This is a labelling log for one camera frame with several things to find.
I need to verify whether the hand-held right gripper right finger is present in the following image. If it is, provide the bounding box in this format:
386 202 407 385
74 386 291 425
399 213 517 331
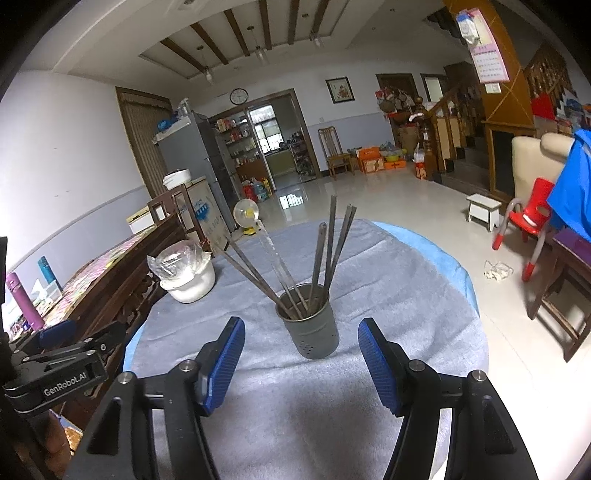
358 318 539 480

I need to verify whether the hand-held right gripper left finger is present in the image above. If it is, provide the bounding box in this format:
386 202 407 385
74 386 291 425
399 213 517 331
74 316 246 480

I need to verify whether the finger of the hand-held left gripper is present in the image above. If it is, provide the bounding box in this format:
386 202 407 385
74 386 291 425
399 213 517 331
25 322 128 366
39 319 78 350

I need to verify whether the grey perforated chopstick holder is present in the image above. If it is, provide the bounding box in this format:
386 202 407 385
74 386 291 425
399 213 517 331
276 283 341 360

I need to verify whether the bundle of dark chopsticks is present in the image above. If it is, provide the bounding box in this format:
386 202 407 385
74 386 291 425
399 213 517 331
210 195 358 320

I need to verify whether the person's left hand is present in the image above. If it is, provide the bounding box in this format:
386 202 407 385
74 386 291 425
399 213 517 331
43 404 71 463

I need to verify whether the clear plastic container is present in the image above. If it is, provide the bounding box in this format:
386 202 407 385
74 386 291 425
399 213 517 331
30 281 64 311

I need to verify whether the purple thermos bottle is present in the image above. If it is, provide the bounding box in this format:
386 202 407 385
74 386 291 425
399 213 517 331
6 272 45 331

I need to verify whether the teal thermos bottle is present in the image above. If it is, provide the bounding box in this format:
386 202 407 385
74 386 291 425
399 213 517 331
38 256 64 292

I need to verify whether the colourful patterned mat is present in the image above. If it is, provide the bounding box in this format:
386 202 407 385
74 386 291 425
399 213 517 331
44 233 154 324

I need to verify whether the grey tablecloth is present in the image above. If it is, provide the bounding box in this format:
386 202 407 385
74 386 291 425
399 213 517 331
129 217 490 480

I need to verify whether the clear plastic bag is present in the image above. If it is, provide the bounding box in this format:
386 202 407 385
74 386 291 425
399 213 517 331
147 239 214 283

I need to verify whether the cream box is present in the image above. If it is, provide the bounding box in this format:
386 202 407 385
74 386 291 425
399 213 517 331
127 205 156 234

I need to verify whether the blue table cover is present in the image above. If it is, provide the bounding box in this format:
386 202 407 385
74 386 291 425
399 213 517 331
121 220 479 376

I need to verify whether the small white fan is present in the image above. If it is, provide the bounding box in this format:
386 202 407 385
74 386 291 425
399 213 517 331
233 199 260 236

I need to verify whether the crumpled white paper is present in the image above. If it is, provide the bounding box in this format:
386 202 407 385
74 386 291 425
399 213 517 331
484 261 515 282

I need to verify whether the dark wooden chair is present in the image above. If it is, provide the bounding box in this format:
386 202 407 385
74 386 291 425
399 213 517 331
148 184 205 246

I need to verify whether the white rice cooker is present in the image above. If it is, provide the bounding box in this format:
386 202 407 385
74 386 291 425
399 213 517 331
163 169 193 190

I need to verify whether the small white stool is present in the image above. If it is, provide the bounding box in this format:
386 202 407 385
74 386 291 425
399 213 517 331
465 194 503 232

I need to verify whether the brown door curtain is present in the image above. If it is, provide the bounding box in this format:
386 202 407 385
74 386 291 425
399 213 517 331
115 88 174 199

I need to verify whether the tall-backed wooden chair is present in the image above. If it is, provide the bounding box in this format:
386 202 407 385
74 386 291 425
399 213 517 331
318 128 354 180

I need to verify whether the grey refrigerator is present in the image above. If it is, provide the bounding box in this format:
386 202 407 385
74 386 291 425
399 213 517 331
154 113 237 232

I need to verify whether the purple table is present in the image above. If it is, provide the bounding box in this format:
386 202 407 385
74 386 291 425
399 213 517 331
526 228 591 363

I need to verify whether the red plastic chair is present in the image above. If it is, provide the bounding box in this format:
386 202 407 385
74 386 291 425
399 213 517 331
492 178 562 282

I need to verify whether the kitchen shelf rack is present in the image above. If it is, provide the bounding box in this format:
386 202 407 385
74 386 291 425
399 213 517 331
215 116 262 183

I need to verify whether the wooden stair railing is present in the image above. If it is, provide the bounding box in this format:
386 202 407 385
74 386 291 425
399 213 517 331
411 92 486 182

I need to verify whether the cream armchair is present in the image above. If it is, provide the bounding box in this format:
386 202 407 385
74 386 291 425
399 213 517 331
510 133 578 214

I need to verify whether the blue garment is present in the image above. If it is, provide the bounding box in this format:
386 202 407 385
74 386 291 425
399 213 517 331
547 129 591 244

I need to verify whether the framed picture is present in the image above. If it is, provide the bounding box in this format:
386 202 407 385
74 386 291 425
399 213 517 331
325 77 356 105

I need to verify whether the wooden pillar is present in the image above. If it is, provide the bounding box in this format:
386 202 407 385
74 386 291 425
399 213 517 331
442 0 539 195

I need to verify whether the wall calendar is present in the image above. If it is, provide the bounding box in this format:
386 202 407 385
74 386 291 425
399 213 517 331
455 9 511 85

